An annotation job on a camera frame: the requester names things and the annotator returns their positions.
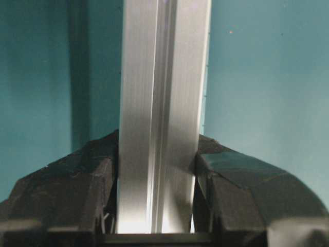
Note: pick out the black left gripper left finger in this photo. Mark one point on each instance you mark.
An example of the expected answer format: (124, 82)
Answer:
(67, 203)

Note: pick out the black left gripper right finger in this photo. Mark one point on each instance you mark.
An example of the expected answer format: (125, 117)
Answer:
(244, 201)

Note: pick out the silver aluminium rail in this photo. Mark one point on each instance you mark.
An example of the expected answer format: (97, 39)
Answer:
(164, 51)

